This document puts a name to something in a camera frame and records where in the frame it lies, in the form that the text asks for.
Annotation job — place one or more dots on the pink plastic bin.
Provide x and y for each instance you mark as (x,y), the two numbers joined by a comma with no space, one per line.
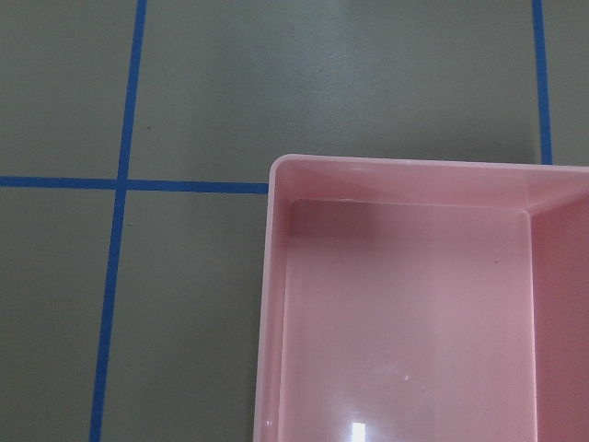
(412,300)

